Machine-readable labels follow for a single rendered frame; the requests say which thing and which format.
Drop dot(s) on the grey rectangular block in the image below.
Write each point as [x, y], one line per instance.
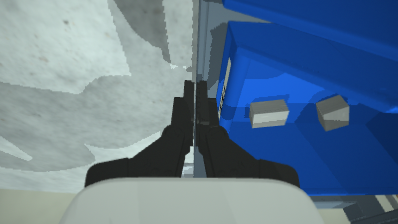
[333, 113]
[268, 113]

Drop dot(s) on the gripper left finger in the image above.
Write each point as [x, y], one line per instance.
[164, 158]

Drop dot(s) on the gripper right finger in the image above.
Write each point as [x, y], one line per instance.
[223, 158]

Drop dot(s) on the dark grey shelf rack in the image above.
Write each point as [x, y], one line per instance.
[214, 23]

